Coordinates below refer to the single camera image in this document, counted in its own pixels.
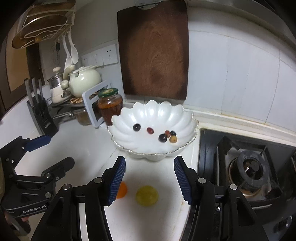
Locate orange tangerine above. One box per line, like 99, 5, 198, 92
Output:
116, 181, 128, 199

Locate green apple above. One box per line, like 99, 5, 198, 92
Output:
135, 186, 159, 206

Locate tan longan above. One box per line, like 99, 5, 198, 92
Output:
169, 136, 178, 143

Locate dark grape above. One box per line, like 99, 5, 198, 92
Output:
132, 123, 141, 132
158, 133, 168, 143

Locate red cherry tomato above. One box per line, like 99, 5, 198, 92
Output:
165, 130, 171, 137
147, 127, 154, 135

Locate left human hand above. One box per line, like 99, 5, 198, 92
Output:
4, 212, 31, 237

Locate black knife block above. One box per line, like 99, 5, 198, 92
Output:
24, 78, 58, 138

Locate small steel pot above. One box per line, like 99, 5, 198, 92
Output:
73, 108, 91, 126

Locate left burner grate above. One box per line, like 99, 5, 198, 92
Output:
216, 136, 295, 209

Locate white steamer pot with lid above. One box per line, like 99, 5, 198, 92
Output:
48, 67, 70, 104

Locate black gas stove top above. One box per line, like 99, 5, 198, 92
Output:
174, 129, 295, 240

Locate cream ceramic pot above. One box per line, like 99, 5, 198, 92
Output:
61, 65, 102, 98

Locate glass jar green lid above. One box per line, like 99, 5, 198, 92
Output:
97, 88, 123, 126

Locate black scissors hanging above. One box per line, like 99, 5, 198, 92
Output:
53, 42, 60, 66

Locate white spoon left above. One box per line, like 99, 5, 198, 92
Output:
62, 35, 72, 69

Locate white spoon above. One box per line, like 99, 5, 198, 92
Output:
68, 31, 79, 64
62, 35, 72, 69

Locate white spoon right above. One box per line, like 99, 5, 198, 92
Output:
68, 31, 79, 64

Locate white scalloped bowl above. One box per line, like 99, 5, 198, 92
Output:
107, 100, 199, 161

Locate brown wooden cutting board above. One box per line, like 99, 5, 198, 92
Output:
117, 1, 189, 100

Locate white tablet stand frame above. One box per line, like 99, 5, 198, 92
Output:
82, 80, 111, 128

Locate wall power sockets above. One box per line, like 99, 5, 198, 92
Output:
81, 44, 118, 67

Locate white wall rack with boards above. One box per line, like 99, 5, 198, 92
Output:
11, 1, 76, 49

